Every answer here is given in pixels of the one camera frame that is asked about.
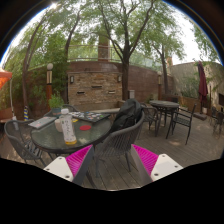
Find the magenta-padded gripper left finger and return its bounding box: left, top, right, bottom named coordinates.
left=43, top=144, right=95, bottom=187

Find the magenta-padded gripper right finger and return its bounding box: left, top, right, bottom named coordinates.
left=129, top=143, right=184, bottom=187

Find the clear white-capped drink bottle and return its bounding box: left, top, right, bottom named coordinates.
left=59, top=108, right=78, bottom=146

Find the cream ribbed cup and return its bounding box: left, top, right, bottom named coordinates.
left=54, top=118, right=64, bottom=133

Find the dark laptop with stickers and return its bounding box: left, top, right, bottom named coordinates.
left=69, top=110, right=111, bottom=124

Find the black backpack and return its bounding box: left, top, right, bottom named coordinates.
left=109, top=98, right=144, bottom=134

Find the silver laptop with stickers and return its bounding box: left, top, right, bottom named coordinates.
left=27, top=115, right=58, bottom=130

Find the round dark patio table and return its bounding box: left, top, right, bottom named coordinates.
left=149, top=99, right=181, bottom=138

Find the green plant in teal pot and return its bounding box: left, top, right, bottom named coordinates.
left=48, top=93, right=65, bottom=116

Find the dark-trunked tall tree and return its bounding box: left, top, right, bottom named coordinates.
left=76, top=0, right=158, bottom=102

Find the slim leaning tree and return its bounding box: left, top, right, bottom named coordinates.
left=143, top=13, right=188, bottom=96

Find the curved-trunk tall tree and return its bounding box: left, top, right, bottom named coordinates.
left=6, top=9, right=68, bottom=116

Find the closed maroon patio umbrella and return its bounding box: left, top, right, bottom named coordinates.
left=197, top=60, right=209, bottom=104

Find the orange canopy tent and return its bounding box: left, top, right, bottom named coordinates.
left=0, top=68, right=14, bottom=91

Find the blue yellow striped post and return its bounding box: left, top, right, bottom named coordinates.
left=23, top=105, right=30, bottom=122

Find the globe lamp post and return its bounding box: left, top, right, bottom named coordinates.
left=45, top=63, right=54, bottom=108

